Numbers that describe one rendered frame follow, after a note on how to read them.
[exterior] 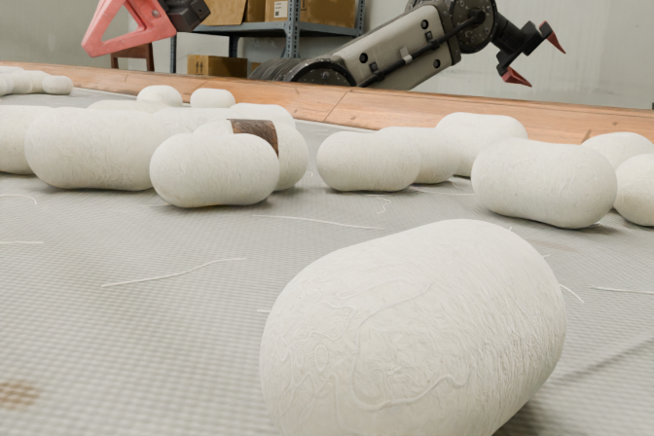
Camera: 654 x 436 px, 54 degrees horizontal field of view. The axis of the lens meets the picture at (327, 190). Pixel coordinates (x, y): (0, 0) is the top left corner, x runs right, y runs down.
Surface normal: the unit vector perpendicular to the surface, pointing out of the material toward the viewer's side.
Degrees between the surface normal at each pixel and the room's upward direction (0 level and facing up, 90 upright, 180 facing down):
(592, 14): 90
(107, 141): 72
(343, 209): 0
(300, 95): 45
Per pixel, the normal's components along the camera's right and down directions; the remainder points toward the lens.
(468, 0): 0.50, 0.17
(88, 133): 0.18, -0.31
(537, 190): -0.74, 0.13
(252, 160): 0.40, -0.22
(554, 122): -0.49, -0.64
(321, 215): 0.06, -0.98
